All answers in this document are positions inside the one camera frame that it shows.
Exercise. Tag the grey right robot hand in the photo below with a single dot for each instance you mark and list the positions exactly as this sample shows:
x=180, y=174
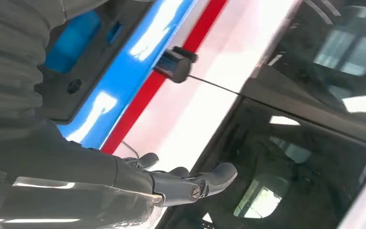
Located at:
x=60, y=164

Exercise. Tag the white car with red stripe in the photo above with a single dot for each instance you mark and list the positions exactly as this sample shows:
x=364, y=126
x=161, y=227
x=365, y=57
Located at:
x=202, y=110

